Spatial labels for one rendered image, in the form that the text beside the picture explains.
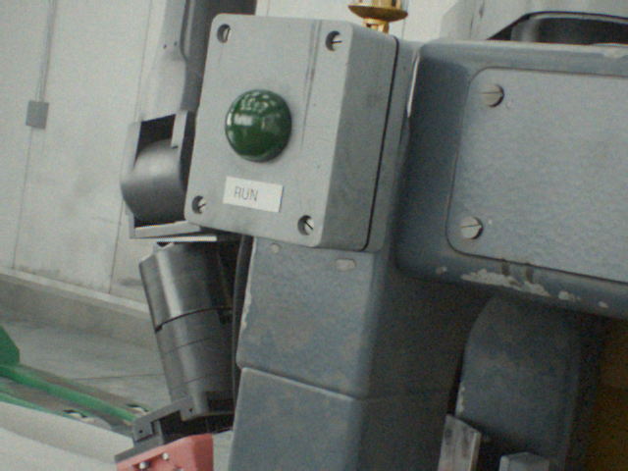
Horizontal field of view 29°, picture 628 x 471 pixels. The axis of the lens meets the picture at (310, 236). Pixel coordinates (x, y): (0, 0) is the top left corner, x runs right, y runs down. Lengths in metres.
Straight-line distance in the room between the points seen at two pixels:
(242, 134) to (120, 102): 7.72
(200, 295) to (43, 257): 7.85
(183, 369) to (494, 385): 0.20
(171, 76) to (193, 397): 0.22
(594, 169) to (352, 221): 0.10
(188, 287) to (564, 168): 0.37
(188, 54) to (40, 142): 7.94
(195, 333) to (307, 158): 0.32
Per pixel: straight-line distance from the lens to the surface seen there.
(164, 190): 0.80
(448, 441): 0.73
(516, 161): 0.49
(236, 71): 0.51
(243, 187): 0.50
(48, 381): 6.01
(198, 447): 0.73
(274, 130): 0.48
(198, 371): 0.78
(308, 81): 0.49
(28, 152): 8.84
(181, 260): 0.80
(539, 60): 0.49
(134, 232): 0.84
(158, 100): 0.83
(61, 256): 8.50
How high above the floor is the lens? 1.27
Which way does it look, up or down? 3 degrees down
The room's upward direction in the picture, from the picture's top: 9 degrees clockwise
